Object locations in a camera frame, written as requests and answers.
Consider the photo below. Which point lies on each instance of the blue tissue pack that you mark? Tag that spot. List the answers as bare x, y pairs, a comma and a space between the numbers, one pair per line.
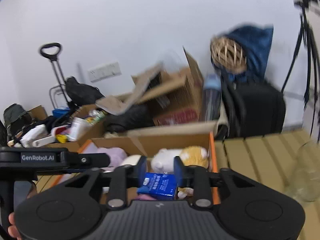
159, 186

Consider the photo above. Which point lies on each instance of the large open cardboard box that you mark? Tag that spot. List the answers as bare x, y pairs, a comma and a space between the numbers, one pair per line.
172, 97

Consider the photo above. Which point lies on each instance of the small brown cardboard tray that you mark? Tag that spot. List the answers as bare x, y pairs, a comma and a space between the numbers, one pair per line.
86, 123

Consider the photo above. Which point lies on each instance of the blue water bottle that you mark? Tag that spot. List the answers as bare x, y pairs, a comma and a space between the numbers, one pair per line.
211, 98

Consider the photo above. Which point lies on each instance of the black camera tripod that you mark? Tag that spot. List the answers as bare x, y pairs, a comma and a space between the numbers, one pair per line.
307, 38

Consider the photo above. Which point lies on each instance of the black luggage trolley handle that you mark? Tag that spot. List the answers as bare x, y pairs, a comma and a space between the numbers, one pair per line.
54, 60

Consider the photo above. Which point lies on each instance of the red pumpkin cardboard box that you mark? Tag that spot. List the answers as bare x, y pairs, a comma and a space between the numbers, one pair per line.
150, 145

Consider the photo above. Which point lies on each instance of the wicker rattan ball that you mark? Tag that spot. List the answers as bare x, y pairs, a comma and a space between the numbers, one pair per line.
228, 54

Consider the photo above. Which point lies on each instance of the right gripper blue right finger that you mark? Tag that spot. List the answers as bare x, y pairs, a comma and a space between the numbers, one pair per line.
181, 173

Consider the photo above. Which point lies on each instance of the dark blue fabric bag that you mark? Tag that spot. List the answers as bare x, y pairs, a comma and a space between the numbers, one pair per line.
256, 42

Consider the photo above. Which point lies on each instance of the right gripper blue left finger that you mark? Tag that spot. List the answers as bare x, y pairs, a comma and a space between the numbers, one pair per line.
140, 171

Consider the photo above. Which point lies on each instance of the person's left hand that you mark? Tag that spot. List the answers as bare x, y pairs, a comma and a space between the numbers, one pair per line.
26, 190

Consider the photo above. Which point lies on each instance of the clear drinking glass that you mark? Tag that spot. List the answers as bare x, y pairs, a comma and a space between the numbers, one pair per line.
303, 183

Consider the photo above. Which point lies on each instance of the dark backpack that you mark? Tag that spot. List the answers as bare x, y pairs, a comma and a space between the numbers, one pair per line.
15, 119

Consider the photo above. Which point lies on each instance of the lavender towel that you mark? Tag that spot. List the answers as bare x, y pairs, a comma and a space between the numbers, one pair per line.
117, 155

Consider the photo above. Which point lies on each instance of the yellow white hamster plush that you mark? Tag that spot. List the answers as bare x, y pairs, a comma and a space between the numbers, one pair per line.
163, 161

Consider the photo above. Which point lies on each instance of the wall socket strip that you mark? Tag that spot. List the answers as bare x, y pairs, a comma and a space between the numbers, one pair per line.
104, 71

